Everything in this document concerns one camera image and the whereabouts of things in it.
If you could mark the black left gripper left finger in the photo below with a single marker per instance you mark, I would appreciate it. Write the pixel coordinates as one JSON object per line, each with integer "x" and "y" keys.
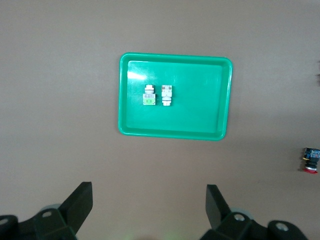
{"x": 77, "y": 207}

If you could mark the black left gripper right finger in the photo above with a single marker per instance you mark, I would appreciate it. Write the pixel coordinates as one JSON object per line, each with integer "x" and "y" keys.
{"x": 217, "y": 212}

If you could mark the green push button white body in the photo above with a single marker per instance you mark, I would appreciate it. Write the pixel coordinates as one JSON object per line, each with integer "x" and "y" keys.
{"x": 149, "y": 98}
{"x": 166, "y": 93}

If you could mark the brown table mat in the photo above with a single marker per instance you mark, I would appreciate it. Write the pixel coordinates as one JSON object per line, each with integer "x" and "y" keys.
{"x": 75, "y": 150}

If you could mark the green plastic tray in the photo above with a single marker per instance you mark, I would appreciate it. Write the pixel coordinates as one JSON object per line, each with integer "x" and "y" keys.
{"x": 195, "y": 105}

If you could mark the blue black switch component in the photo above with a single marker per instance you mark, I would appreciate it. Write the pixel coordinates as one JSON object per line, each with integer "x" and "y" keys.
{"x": 311, "y": 156}

